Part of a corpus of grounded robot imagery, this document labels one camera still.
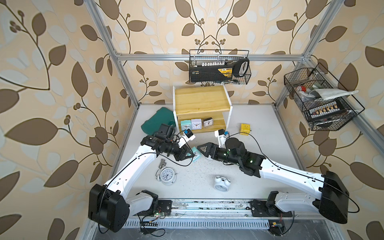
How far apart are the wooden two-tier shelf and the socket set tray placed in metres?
0.40

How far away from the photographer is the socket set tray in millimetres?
658

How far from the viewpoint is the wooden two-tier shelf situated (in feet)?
2.45
